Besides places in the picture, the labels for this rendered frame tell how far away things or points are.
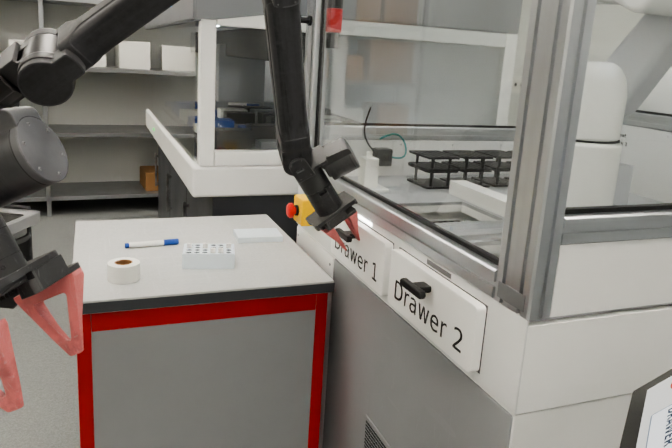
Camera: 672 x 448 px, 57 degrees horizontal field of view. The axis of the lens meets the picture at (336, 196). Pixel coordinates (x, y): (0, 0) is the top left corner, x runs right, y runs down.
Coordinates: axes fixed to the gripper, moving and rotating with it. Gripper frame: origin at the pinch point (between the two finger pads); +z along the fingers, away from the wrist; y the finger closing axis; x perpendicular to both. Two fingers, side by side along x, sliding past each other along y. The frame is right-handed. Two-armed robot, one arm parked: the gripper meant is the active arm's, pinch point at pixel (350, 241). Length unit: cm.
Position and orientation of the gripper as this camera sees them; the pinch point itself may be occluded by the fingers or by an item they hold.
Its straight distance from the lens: 131.0
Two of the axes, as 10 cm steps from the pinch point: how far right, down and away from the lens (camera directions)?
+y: 8.0, -5.7, 1.8
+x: -3.8, -2.4, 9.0
